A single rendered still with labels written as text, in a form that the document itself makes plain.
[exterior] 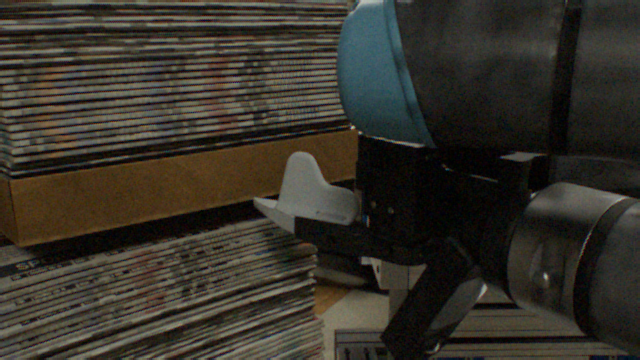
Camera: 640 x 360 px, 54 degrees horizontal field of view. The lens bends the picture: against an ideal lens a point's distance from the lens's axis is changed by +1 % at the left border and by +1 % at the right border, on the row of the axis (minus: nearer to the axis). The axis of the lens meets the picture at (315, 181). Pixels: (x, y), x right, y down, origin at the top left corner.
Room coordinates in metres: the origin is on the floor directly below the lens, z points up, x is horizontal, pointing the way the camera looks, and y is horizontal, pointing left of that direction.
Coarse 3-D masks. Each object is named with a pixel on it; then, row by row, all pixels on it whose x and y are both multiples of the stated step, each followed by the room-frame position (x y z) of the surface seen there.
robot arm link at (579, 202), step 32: (544, 192) 0.32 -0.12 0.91; (576, 192) 0.32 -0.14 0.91; (608, 192) 0.31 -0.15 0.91; (512, 224) 0.32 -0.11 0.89; (544, 224) 0.30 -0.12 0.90; (576, 224) 0.29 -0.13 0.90; (512, 256) 0.31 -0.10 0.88; (544, 256) 0.30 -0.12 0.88; (576, 256) 0.28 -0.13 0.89; (512, 288) 0.31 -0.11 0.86; (544, 288) 0.29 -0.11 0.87; (576, 320) 0.28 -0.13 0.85
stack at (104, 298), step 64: (0, 256) 0.42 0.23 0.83; (64, 256) 0.42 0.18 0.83; (128, 256) 0.43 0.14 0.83; (192, 256) 0.46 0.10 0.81; (256, 256) 0.49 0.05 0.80; (0, 320) 0.37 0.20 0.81; (64, 320) 0.40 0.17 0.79; (128, 320) 0.42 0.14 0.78; (192, 320) 0.45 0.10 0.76; (256, 320) 0.50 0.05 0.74; (320, 320) 0.54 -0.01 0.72
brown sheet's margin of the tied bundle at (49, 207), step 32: (352, 128) 0.55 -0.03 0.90; (160, 160) 0.43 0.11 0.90; (192, 160) 0.45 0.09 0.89; (224, 160) 0.46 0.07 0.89; (256, 160) 0.48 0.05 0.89; (320, 160) 0.52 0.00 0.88; (352, 160) 0.54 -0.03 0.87; (0, 192) 0.40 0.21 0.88; (32, 192) 0.38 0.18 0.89; (64, 192) 0.39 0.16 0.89; (96, 192) 0.40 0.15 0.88; (128, 192) 0.42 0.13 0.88; (160, 192) 0.43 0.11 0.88; (192, 192) 0.44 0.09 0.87; (224, 192) 0.46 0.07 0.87; (256, 192) 0.48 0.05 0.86; (0, 224) 0.42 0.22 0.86; (32, 224) 0.38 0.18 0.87; (64, 224) 0.39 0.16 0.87; (96, 224) 0.40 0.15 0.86; (128, 224) 0.41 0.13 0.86
